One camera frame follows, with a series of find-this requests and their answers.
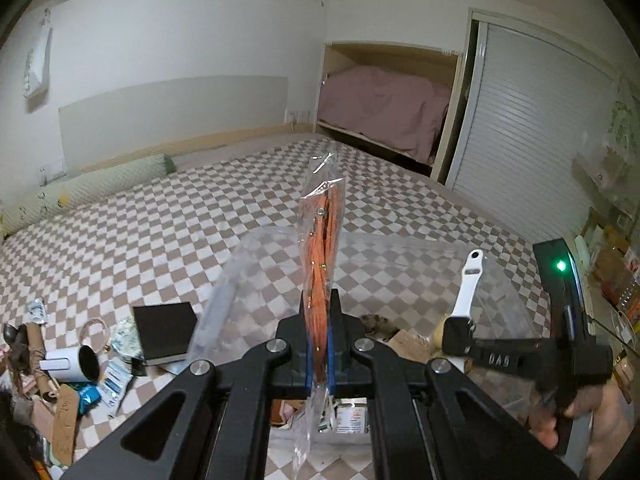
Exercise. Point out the white wall socket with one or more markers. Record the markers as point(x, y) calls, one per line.
point(295, 117)

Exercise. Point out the person's right hand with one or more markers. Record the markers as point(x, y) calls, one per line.
point(546, 430)

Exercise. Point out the wooden bed alcove frame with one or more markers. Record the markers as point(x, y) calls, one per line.
point(450, 110)

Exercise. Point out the green patterned sachet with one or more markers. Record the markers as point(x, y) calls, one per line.
point(124, 336)

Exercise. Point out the blue snack packet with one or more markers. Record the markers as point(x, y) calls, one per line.
point(89, 396)

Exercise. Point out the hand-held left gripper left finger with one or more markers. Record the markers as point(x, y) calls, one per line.
point(308, 366)

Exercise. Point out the clear plastic storage container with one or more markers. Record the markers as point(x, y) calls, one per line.
point(400, 270)

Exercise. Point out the white packet with orange print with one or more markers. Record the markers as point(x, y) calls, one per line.
point(351, 415)

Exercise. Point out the white mug with black inside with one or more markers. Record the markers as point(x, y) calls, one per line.
point(70, 365)

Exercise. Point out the pink blanket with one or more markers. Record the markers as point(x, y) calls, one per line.
point(382, 105)

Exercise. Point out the brown cardboard box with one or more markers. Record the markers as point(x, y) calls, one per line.
point(407, 346)

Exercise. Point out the cluttered side shelf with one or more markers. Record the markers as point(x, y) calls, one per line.
point(612, 270)

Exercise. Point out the grey wall panel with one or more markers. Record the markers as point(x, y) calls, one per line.
point(175, 110)

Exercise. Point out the blue and white sachet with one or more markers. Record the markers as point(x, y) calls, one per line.
point(114, 385)

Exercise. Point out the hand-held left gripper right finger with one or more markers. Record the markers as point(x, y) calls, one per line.
point(332, 366)

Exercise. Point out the clear crumpled wrapper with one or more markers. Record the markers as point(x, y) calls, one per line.
point(36, 311)

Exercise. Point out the brown cardboard tag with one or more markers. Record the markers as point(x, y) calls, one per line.
point(66, 425)

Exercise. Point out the checked bed sheet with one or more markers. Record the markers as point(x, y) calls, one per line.
point(200, 240)

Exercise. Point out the brown cardboard tube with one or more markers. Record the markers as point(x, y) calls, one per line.
point(36, 347)

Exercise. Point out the grey slatted sliding door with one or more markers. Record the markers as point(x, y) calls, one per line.
point(530, 135)

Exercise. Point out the clear plastic bag on wall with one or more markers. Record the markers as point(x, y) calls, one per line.
point(600, 165)

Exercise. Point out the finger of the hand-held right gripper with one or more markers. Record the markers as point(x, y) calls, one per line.
point(495, 357)

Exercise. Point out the white wall calendar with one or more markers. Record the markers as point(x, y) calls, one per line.
point(37, 60)

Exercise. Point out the green bolster pillow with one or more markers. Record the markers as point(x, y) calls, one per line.
point(95, 187)

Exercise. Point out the black notebook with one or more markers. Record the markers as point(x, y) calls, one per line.
point(165, 332)

